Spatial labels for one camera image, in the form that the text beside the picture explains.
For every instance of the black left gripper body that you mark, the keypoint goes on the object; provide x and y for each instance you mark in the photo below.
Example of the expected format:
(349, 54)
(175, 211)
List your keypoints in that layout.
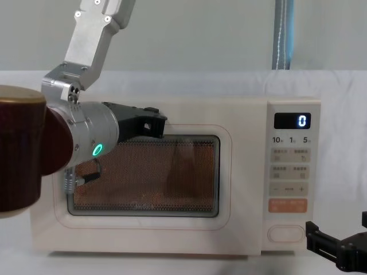
(127, 123)

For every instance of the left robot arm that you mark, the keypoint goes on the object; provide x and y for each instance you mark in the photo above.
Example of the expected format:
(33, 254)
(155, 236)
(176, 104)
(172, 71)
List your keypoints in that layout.
(86, 57)

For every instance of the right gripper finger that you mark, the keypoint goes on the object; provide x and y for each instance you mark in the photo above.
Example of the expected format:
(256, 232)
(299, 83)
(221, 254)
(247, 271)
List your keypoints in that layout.
(321, 240)
(364, 220)

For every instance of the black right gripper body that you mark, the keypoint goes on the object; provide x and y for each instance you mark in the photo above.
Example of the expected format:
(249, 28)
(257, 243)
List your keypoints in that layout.
(354, 252)

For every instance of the cream microwave oven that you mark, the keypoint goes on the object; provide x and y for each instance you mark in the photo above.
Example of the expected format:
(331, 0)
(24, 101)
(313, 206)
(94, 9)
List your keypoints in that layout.
(243, 120)

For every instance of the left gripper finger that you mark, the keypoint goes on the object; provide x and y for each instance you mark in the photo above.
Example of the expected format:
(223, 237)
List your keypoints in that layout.
(157, 129)
(152, 109)

